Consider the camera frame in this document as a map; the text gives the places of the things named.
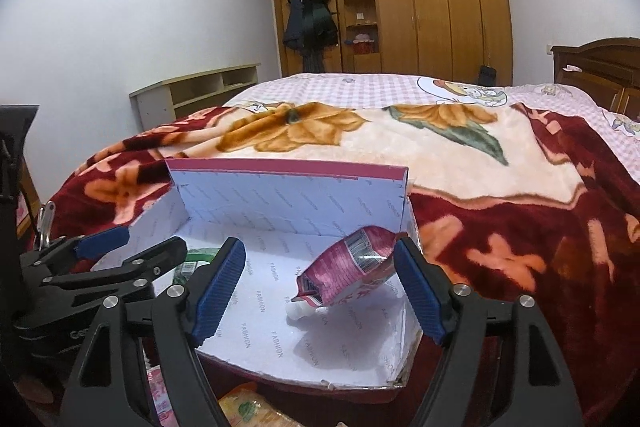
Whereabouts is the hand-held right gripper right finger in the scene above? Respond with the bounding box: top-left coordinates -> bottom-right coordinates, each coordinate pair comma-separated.
392,237 -> 583,427

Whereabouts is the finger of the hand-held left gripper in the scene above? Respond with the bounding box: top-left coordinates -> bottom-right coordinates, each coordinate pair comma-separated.
42,236 -> 188,303
20,226 -> 132,280

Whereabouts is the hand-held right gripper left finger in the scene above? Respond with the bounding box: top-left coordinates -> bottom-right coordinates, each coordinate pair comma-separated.
62,237 -> 247,427

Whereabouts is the green snack packet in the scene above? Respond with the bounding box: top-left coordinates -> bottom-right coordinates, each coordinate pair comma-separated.
172,247 -> 222,286

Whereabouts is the magenta spouted snack pouch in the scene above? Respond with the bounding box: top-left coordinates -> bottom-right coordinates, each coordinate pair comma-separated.
286,225 -> 411,322

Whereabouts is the white cardboard box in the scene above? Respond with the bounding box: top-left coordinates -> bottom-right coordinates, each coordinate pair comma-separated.
92,158 -> 426,390

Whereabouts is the pink tissue box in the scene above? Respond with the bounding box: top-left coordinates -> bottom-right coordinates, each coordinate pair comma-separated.
16,199 -> 33,238

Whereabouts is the wooden side shelf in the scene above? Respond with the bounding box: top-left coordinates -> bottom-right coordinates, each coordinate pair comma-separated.
19,157 -> 43,253

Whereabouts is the orange snack packet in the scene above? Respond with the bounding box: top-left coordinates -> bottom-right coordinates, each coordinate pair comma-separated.
217,382 -> 301,427

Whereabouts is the low beige shelf unit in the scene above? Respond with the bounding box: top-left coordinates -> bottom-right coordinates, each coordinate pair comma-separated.
129,63 -> 262,132

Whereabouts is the red floral blanket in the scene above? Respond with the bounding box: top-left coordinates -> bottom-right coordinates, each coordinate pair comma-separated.
42,102 -> 640,427

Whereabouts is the pink checkered bed sheet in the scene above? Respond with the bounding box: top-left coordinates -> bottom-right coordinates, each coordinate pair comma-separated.
220,73 -> 640,188

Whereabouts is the red box with pink hat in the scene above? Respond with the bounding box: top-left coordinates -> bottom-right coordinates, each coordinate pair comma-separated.
344,34 -> 377,56

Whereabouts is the wooden wardrobe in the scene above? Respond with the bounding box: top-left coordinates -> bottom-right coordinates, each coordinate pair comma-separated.
250,0 -> 516,86

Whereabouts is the navy hanging jacket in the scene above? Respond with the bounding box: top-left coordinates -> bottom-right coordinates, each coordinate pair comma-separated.
282,0 -> 307,55

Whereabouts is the dark green hanging jacket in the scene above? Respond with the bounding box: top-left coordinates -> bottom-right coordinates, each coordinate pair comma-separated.
302,0 -> 339,54

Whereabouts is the dark wooden headboard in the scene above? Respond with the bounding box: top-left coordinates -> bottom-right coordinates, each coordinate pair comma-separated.
550,38 -> 640,120

